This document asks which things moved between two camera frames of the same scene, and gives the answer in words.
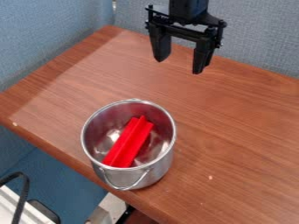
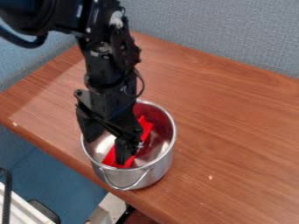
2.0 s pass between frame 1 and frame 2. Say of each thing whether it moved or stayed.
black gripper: moved
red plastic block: stayed
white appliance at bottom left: stayed
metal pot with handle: stayed
